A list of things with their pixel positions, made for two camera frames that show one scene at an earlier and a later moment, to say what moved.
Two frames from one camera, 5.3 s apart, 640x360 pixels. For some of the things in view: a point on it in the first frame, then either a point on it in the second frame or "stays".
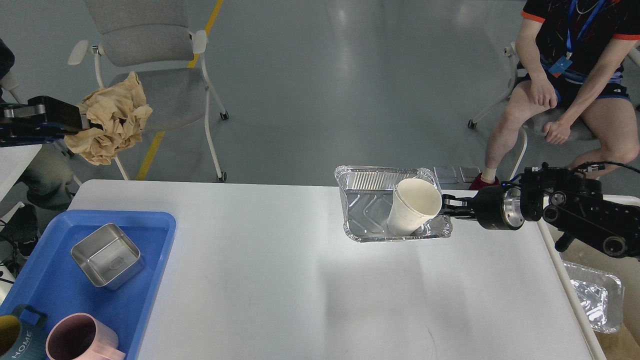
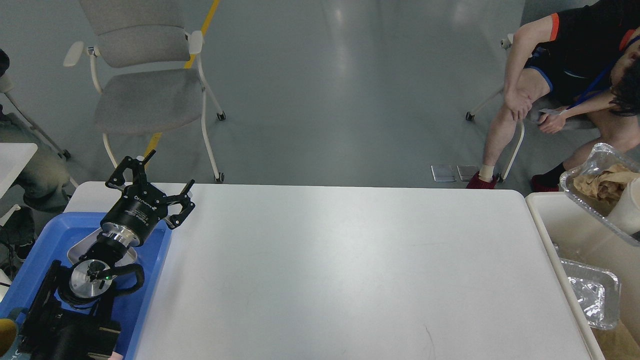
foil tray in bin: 601,296 stays
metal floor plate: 445,174 stays
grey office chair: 152,38 stays
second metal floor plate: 469,173 stays
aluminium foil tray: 366,194 -> 601,157
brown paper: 123,110 -> 610,183
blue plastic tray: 48,278 stays
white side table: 14,162 stays
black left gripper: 46,109 -> 133,214
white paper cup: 414,202 -> 626,210
